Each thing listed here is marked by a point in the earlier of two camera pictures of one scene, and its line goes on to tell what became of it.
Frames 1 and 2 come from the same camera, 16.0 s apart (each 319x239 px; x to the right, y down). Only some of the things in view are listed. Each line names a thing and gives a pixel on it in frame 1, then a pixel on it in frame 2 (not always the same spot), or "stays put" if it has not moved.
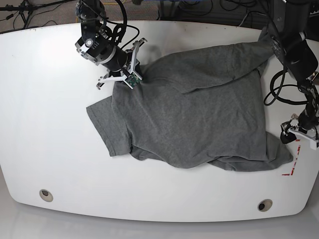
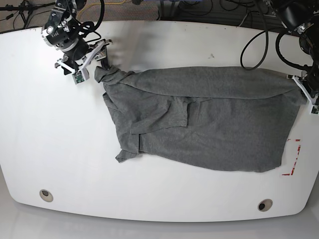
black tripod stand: x=26 y=9 stays put
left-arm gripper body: x=290 y=126 → x=314 y=102
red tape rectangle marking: x=295 y=162 stays put
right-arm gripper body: x=129 y=74 → x=98 y=52
